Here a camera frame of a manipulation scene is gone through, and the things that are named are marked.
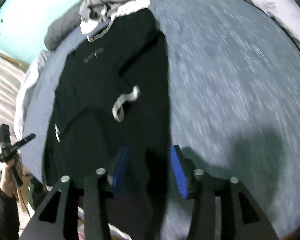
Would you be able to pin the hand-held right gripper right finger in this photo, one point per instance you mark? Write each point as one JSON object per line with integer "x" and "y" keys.
{"x": 180, "y": 172}

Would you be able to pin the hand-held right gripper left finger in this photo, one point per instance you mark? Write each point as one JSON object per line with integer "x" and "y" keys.
{"x": 120, "y": 170}

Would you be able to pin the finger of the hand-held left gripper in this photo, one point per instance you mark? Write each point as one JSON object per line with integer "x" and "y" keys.
{"x": 27, "y": 139}

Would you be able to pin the black long-sleeve sweater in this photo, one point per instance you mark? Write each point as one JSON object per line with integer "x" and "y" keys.
{"x": 102, "y": 80}

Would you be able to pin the person's left forearm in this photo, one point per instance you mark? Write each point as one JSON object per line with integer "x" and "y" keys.
{"x": 6, "y": 215}

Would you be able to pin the person's left hand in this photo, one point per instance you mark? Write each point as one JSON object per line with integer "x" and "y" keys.
{"x": 6, "y": 180}

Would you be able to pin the cardboard box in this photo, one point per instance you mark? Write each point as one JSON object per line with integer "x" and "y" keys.
{"x": 25, "y": 195}

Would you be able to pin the striped beige curtain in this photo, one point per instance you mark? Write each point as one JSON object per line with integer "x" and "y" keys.
{"x": 2, "y": 92}

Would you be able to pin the crumpled light grey sheet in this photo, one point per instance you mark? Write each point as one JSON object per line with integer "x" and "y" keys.
{"x": 27, "y": 80}

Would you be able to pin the wooden poles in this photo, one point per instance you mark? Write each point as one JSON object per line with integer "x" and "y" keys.
{"x": 15, "y": 61}

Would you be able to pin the dark grey rolled duvet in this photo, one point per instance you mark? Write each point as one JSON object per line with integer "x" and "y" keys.
{"x": 60, "y": 33}

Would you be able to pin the white garment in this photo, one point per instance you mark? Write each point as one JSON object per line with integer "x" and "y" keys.
{"x": 132, "y": 5}

